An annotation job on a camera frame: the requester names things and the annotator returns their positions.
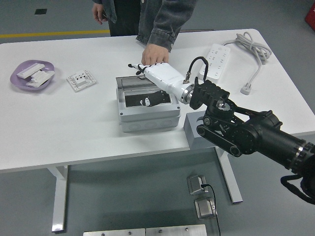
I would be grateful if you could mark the person's left hand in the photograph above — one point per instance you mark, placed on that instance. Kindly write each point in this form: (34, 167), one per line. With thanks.
(155, 55)

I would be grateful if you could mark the purple plate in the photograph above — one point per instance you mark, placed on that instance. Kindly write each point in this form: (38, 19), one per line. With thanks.
(19, 83)

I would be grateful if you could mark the white plastic bracket piece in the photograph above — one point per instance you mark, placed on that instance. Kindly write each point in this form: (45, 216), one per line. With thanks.
(43, 75)

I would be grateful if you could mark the grey cube with round recess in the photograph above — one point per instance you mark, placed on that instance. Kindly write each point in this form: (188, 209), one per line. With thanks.
(190, 127)

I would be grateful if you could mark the black floor hatch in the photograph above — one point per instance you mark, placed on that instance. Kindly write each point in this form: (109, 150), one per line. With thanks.
(40, 11)

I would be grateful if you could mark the long white plastic block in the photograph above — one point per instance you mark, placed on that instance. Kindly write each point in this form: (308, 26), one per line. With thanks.
(29, 70)

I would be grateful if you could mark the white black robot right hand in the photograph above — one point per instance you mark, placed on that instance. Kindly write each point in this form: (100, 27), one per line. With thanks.
(165, 76)

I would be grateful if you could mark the white power strip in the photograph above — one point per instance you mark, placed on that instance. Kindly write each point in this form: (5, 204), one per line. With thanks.
(217, 61)

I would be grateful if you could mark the person's right hand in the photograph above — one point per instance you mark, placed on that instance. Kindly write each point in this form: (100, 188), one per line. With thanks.
(98, 12)

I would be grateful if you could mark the metal floor socket box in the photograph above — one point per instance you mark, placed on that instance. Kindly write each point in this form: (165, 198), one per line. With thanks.
(195, 184)
(204, 209)

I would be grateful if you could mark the person's torso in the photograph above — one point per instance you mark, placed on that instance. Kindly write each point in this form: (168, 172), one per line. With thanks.
(125, 17)

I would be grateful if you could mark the small white plastic piece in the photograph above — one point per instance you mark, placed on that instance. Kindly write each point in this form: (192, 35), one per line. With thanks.
(34, 84)

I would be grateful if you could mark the red object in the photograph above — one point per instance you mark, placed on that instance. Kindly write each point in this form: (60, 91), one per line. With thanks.
(310, 17)

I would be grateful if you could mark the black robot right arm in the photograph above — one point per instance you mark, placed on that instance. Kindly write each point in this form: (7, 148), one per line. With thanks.
(246, 132)

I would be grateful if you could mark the brushed metal plate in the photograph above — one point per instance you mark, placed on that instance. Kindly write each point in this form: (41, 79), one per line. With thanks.
(113, 232)
(174, 231)

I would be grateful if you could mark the grey electrical box clear lid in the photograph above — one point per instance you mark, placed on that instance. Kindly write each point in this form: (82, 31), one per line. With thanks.
(147, 118)

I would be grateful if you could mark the white square socket plate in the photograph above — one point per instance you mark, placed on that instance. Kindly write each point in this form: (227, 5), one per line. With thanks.
(81, 81)

